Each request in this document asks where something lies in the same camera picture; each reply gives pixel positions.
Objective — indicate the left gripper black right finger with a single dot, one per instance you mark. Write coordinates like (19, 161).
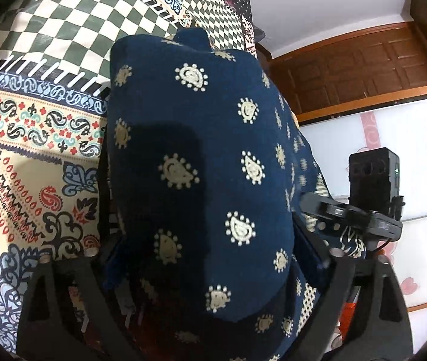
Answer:
(361, 313)

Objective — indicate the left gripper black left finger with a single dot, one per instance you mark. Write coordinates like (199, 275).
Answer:
(48, 328)

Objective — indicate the brown wooden door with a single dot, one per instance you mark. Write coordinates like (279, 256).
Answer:
(351, 73)

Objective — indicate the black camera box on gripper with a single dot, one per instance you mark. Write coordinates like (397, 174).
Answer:
(374, 178)

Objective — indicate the patchwork patterned bed sheet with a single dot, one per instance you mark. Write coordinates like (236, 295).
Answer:
(54, 85)

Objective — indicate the navy patterned hooded jacket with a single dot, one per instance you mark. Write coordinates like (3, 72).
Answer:
(207, 170)

